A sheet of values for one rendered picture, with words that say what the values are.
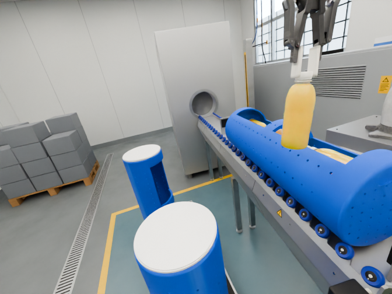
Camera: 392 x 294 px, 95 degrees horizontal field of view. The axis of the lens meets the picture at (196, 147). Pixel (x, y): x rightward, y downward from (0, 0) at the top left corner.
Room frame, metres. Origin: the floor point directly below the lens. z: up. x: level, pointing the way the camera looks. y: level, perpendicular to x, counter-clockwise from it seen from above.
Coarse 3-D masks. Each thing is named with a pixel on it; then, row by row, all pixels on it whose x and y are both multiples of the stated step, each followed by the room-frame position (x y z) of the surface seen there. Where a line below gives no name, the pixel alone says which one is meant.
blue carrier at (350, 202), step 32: (256, 128) 0.85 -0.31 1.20; (256, 160) 0.77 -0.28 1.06; (288, 160) 0.56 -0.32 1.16; (320, 160) 0.46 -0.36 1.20; (352, 160) 0.40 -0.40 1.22; (384, 160) 0.36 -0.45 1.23; (288, 192) 0.56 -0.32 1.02; (320, 192) 0.40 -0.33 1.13; (352, 192) 0.34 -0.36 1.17; (384, 192) 0.35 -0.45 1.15; (352, 224) 0.34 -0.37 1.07; (384, 224) 0.35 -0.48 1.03
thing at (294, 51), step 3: (285, 42) 0.48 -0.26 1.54; (294, 42) 0.48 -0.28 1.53; (285, 45) 0.49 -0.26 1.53; (288, 45) 0.48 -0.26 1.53; (291, 45) 0.47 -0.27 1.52; (294, 45) 0.47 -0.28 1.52; (291, 48) 0.48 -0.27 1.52; (294, 48) 0.47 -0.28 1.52; (297, 48) 0.47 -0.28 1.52; (291, 51) 0.48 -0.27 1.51; (294, 51) 0.47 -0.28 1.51; (297, 51) 0.47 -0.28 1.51; (291, 54) 0.48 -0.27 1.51; (294, 54) 0.47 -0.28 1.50; (297, 54) 0.47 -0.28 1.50; (291, 57) 0.48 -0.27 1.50; (294, 57) 0.47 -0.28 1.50; (297, 57) 0.47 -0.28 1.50; (291, 60) 0.48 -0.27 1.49; (294, 60) 0.47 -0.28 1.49
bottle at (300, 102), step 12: (300, 84) 0.47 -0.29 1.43; (288, 96) 0.48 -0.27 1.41; (300, 96) 0.45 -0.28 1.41; (312, 96) 0.45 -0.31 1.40; (288, 108) 0.47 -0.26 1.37; (300, 108) 0.45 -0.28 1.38; (312, 108) 0.45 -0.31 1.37; (288, 120) 0.46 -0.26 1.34; (300, 120) 0.44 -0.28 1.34; (288, 132) 0.46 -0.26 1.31; (300, 132) 0.44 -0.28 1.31; (288, 144) 0.45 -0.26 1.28; (300, 144) 0.44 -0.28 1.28
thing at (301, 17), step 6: (312, 0) 0.47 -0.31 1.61; (306, 6) 0.47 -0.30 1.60; (300, 12) 0.49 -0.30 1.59; (306, 12) 0.47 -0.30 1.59; (300, 18) 0.48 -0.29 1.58; (306, 18) 0.48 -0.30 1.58; (300, 24) 0.47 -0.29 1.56; (300, 30) 0.47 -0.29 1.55; (294, 36) 0.49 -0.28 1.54; (300, 36) 0.47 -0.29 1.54; (300, 42) 0.47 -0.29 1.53; (288, 48) 0.50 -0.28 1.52
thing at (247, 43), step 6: (246, 42) 1.77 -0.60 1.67; (246, 48) 1.77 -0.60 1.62; (252, 48) 1.78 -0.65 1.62; (246, 54) 1.77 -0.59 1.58; (252, 54) 1.78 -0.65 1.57; (246, 60) 1.78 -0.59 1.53; (252, 60) 1.78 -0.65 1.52; (246, 66) 1.79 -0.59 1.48; (252, 66) 1.78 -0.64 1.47; (246, 72) 1.79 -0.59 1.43; (252, 72) 1.78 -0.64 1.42; (246, 78) 1.80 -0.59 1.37; (252, 78) 1.78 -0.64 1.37; (246, 84) 1.80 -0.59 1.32; (252, 84) 1.78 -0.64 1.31; (246, 90) 1.81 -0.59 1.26; (252, 90) 1.78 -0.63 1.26; (246, 96) 1.82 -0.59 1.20; (252, 96) 1.78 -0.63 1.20; (252, 102) 1.78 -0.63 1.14
